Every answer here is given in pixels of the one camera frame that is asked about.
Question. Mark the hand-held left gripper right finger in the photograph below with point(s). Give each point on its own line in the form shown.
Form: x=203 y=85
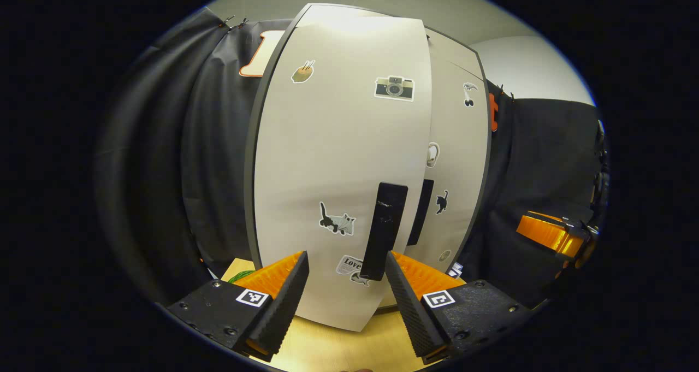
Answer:
x=412 y=312

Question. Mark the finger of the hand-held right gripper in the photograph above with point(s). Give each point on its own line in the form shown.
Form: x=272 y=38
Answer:
x=540 y=231

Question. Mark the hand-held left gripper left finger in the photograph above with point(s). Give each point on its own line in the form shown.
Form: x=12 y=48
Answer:
x=286 y=306

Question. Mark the white door with headphone sticker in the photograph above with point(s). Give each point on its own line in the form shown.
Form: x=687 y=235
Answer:
x=458 y=131

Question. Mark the white door with camera sticker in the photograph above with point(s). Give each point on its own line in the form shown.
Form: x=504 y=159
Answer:
x=338 y=142

